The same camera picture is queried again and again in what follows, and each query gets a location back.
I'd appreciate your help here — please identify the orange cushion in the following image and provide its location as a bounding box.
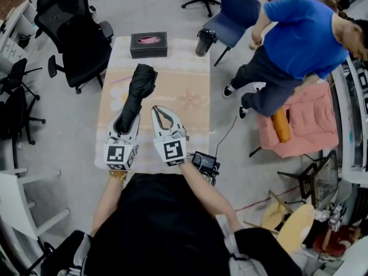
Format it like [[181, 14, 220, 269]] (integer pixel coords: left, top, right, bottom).
[[272, 107, 292, 144]]

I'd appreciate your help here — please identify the black water bottle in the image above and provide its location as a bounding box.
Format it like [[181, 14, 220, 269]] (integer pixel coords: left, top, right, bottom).
[[195, 29, 218, 58]]

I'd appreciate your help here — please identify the white desk with drawers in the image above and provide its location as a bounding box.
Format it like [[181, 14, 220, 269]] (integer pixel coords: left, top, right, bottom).
[[0, 0, 38, 66]]

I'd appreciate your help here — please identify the black umbrella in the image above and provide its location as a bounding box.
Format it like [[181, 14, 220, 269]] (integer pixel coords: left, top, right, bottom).
[[118, 63, 159, 135]]

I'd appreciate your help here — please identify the black electronic box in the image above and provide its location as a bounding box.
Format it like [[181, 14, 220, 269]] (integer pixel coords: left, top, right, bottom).
[[191, 151, 221, 183]]

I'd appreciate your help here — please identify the white side table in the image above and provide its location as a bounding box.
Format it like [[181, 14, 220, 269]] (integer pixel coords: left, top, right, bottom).
[[0, 168, 71, 240]]

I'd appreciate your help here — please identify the black perforated metal chair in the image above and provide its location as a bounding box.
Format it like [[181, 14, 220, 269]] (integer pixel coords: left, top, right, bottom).
[[277, 149, 339, 211]]

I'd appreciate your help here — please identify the black tissue box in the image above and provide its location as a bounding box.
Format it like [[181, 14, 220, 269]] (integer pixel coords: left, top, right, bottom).
[[129, 32, 168, 59]]

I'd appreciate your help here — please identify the white metal shelf rack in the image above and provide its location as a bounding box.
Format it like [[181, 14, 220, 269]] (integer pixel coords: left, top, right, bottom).
[[330, 56, 368, 181]]

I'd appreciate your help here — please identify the pink sofa chair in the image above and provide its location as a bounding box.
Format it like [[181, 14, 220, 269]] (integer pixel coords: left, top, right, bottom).
[[256, 80, 340, 159]]

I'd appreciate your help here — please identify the person's right forearm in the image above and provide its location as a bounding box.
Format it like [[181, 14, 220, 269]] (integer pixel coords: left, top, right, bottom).
[[178, 162, 244, 232]]

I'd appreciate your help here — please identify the light wooden stool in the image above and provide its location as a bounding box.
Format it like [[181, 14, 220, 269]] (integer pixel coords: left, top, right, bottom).
[[277, 203, 316, 255], [243, 190, 291, 235]]

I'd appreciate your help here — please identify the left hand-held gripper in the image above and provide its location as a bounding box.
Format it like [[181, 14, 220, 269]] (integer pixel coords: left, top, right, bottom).
[[103, 109, 141, 172]]

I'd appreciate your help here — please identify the beaded bracelet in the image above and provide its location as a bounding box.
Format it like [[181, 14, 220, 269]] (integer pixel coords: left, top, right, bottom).
[[108, 170, 128, 181]]

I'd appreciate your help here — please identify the black floor cable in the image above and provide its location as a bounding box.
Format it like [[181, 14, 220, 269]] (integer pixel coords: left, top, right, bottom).
[[215, 115, 238, 155]]

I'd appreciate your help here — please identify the black mesh office chair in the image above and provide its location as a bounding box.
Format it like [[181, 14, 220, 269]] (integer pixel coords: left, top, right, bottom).
[[33, 0, 114, 94]]

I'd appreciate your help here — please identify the padded chair with metal legs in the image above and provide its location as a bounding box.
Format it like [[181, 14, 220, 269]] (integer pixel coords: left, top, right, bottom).
[[202, 0, 262, 67]]

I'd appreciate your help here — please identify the person's black shirt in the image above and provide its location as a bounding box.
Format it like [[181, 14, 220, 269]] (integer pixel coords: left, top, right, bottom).
[[40, 172, 302, 276]]

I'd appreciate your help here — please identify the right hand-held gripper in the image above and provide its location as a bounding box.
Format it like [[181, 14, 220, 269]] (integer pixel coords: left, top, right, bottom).
[[151, 105, 190, 167]]

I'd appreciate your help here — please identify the table with floral cloth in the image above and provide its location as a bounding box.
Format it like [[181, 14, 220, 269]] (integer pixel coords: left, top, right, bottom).
[[94, 36, 212, 172]]

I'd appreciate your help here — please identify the person's left forearm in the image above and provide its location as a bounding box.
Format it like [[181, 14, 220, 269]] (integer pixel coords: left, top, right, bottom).
[[90, 170, 127, 237]]

